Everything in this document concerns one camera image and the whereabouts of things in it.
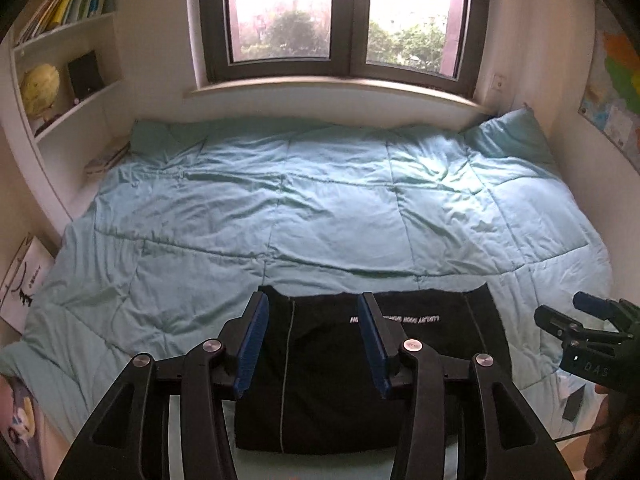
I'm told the stack of flat books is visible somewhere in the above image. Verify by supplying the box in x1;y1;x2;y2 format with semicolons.
83;141;133;182

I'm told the dark framed window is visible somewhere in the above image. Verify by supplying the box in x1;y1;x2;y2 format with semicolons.
199;0;492;99

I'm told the grey cable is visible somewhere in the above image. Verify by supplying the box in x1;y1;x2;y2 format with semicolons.
551;426;610;444

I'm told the yellow globe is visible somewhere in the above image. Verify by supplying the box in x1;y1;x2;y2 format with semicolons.
20;63;61;131

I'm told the white wall bookshelf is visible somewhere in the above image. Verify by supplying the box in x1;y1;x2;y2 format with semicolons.
5;0;127;241

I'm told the beige window sill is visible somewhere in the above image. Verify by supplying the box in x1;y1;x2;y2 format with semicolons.
182;77;497;117

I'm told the cartoon printed cloth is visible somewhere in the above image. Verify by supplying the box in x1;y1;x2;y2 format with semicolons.
0;374;53;480

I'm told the row of books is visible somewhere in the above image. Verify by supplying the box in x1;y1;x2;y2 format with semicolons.
15;0;119;47

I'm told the black hooded jacket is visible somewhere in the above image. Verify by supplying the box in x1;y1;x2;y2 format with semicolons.
234;282;513;456

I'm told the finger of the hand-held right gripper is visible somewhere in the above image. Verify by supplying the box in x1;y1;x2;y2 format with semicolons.
572;291;632;322
533;304;598;347

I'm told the light blue quilt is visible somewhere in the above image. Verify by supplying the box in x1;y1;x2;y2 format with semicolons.
0;109;617;480

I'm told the person's right hand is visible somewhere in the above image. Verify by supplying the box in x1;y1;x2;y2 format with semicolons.
584;394;615;472

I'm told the black speaker box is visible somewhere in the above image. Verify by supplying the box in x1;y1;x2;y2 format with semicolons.
66;49;106;101

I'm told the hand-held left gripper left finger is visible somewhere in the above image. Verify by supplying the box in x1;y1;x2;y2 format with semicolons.
54;291;269;480

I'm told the white paper bag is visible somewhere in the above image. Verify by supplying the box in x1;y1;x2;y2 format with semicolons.
0;233;56;337

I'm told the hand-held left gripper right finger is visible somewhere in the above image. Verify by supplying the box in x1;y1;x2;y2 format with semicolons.
357;291;573;480

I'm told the wall map poster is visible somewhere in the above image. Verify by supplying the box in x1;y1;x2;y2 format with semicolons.
577;0;640;172

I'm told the black phone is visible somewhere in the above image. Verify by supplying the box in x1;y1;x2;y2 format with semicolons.
562;385;586;422

